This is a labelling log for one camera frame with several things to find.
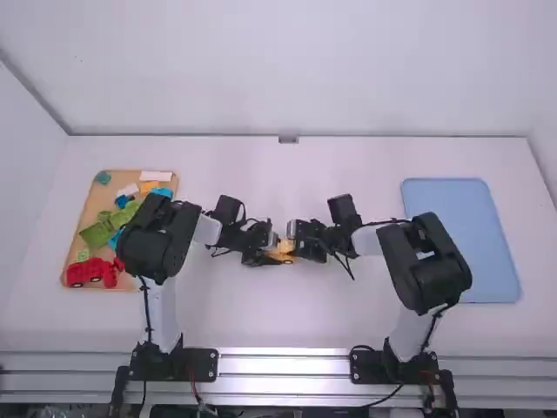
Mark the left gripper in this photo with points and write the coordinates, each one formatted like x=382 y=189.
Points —
x=254 y=248

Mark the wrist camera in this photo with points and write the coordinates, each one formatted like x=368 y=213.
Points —
x=273 y=239
x=293 y=228

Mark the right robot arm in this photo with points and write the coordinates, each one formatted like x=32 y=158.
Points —
x=435 y=261

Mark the teal toy brick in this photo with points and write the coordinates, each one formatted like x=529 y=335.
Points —
x=103 y=178

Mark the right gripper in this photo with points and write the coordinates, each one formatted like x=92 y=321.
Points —
x=312 y=244

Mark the cyan toy brick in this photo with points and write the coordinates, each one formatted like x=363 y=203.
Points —
x=162 y=193
x=115 y=239

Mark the tan tray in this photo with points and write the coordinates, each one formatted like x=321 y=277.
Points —
x=89 y=196

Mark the small green toy brick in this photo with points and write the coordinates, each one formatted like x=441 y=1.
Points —
x=105 y=217

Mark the yellow toy car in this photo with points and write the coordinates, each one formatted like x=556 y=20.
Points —
x=283 y=251

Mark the blue mat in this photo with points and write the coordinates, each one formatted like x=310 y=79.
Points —
x=448 y=196

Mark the white toy brick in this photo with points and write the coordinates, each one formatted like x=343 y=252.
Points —
x=128 y=190

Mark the pale green toy brick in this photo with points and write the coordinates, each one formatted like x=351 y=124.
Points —
x=83 y=255

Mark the silver rails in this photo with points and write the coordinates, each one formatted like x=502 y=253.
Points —
x=283 y=366

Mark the long white toy plate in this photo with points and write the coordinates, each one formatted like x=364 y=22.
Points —
x=156 y=176

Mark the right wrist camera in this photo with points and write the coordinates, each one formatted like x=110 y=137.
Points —
x=293 y=228

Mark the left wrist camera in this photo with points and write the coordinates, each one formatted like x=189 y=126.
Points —
x=273 y=239

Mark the orange yellow toy brick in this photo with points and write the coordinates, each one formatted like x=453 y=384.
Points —
x=149 y=187

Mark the large lime green toy brick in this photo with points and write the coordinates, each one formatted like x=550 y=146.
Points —
x=95 y=235

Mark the blue toy brick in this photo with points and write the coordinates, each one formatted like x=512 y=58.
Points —
x=122 y=201

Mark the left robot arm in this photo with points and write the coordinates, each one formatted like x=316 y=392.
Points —
x=161 y=244

